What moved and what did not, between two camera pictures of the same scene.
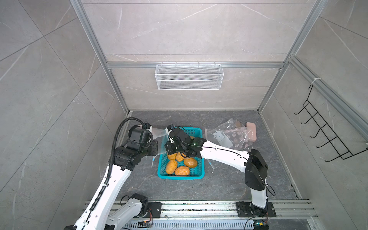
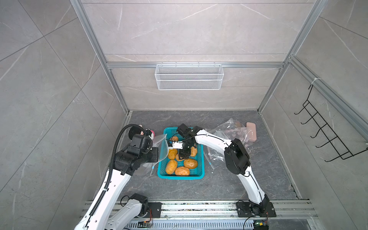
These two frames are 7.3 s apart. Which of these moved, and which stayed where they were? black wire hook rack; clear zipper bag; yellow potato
Moved: clear zipper bag
Stayed: yellow potato; black wire hook rack
